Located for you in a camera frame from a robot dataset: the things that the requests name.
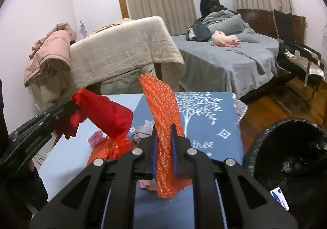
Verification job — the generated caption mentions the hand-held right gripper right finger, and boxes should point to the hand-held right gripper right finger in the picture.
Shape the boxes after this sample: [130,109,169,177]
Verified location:
[171,124,298,229]

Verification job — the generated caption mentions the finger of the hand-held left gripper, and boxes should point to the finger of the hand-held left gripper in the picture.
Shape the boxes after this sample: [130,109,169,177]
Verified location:
[0,119,63,176]
[8,103,77,143]

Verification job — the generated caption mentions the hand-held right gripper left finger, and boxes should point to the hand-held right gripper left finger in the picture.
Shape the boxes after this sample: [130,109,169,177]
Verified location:
[30,124,157,229]

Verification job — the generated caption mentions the grey knitted sock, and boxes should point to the grey knitted sock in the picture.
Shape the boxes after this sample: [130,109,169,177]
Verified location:
[131,120,155,143]

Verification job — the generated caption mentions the orange bubble wrap sheet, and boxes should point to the orange bubble wrap sheet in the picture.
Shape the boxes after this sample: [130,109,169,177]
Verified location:
[139,73,193,199]

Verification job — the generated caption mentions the red cloth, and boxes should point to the red cloth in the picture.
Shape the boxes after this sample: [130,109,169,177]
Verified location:
[55,89,134,143]

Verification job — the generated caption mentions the black trash bin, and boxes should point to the black trash bin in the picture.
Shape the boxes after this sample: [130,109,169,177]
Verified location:
[241,118,327,229]

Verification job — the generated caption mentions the beige cloth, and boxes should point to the beige cloth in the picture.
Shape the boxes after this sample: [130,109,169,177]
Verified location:
[31,80,73,112]

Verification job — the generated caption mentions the pale pink cloth scrap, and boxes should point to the pale pink cloth scrap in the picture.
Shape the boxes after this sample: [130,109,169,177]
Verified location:
[139,179,159,192]

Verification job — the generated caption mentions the blue printed tablecloth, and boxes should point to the blue printed tablecloth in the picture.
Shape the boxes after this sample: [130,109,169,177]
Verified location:
[38,91,243,229]

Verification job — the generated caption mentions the orange net bag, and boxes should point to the orange net bag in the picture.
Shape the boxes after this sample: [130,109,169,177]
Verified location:
[87,137,138,166]

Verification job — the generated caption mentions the pink padded jacket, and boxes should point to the pink padded jacket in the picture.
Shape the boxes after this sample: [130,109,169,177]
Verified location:
[24,22,77,88]

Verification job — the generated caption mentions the grey lace cloth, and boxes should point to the grey lace cloth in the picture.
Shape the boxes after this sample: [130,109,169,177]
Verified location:
[232,93,248,125]

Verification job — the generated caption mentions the grey-green cloth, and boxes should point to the grey-green cloth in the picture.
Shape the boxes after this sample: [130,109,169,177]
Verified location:
[100,64,159,95]

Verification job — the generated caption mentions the grey bedsheet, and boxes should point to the grey bedsheet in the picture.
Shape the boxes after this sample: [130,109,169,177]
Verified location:
[171,32,281,100]

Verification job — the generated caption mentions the white and blue packet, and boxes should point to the white and blue packet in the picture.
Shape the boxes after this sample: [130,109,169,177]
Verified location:
[269,187,290,211]

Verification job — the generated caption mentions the dark clothes pile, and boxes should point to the dark clothes pile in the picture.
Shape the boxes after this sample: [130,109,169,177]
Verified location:
[186,20,212,42]

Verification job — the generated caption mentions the pink plush toy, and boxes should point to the pink plush toy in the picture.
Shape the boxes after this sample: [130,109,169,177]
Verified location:
[211,30,242,48]

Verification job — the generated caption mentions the grey duvet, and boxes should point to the grey duvet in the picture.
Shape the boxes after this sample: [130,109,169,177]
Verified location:
[195,10,256,42]

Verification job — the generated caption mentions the coat rack with black coat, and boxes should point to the coat rack with black coat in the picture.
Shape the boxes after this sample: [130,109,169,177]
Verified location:
[199,0,221,19]

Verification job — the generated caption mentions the silver cushion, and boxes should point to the silver cushion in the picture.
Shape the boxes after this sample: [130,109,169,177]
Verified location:
[283,49,326,82]

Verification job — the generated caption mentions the wooden bed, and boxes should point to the wooden bed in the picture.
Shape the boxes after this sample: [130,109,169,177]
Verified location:
[170,8,307,104]

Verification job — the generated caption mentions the black metal armchair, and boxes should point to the black metal armchair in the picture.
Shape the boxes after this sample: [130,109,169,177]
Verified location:
[272,10,326,115]

